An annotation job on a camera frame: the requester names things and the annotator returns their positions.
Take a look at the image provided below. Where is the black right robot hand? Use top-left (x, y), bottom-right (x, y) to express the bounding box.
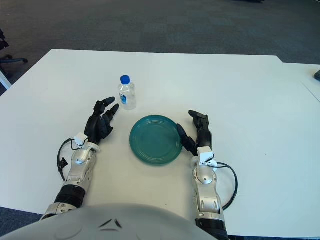
top-left (176, 109), bottom-right (214, 157)

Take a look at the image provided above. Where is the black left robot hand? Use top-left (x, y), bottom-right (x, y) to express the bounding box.
top-left (84, 96), bottom-right (120, 145)

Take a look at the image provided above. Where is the clear bottle with blue cap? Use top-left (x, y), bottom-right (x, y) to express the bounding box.
top-left (117, 75), bottom-right (137, 111)

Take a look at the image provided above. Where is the teal round plate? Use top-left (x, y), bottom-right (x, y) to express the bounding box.
top-left (129, 114), bottom-right (184, 167)

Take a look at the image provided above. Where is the grey robot torso shell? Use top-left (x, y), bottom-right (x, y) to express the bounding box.
top-left (0, 202), bottom-right (217, 240)

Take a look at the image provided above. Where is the white desk leg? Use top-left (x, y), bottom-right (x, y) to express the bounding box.
top-left (0, 63), bottom-right (13, 90)

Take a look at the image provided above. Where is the black office chair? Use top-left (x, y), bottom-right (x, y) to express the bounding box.
top-left (0, 27), bottom-right (29, 76)

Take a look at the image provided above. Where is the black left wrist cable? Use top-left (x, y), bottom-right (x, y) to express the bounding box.
top-left (56, 138), bottom-right (77, 181)

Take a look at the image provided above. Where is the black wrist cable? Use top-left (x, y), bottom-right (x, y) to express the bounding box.
top-left (214, 161), bottom-right (239, 211)
top-left (56, 138), bottom-right (77, 181)

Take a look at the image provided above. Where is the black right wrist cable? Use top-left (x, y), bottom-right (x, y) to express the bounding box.
top-left (214, 161), bottom-right (239, 211)

